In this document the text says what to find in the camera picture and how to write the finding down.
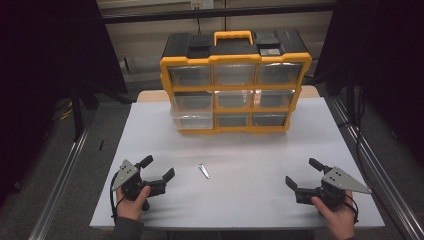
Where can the black curtain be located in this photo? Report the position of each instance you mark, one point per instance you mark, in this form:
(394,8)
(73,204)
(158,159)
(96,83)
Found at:
(43,66)
(383,60)

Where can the clear plastic drawer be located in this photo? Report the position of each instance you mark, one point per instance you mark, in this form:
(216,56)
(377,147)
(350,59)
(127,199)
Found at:
(193,120)

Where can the person's right hand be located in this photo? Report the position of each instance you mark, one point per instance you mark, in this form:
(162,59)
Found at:
(336,220)

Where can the white wall socket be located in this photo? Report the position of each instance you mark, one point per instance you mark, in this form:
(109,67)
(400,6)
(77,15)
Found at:
(202,4)

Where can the yellow black organizer cabinet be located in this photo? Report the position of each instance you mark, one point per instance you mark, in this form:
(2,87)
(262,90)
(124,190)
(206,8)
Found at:
(233,50)

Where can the black metal stand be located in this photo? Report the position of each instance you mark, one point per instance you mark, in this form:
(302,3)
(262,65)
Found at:
(77,110)

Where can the small black floor object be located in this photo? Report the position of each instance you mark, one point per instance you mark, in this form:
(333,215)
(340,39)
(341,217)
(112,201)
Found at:
(101,145)

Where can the black horizontal bar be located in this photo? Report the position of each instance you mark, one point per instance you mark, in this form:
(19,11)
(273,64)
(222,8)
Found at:
(216,13)

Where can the set of clear organizer drawers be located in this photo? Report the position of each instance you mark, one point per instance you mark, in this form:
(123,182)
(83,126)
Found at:
(235,75)

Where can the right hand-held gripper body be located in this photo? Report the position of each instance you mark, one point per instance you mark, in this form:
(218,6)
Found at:
(336,181)

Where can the metal floor rail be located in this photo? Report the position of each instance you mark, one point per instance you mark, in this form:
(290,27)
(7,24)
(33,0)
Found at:
(63,173)
(376,166)

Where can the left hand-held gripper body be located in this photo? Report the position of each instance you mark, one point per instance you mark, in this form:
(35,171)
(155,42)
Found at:
(128,173)

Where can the person's left hand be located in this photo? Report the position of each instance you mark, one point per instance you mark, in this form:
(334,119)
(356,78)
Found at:
(131,206)

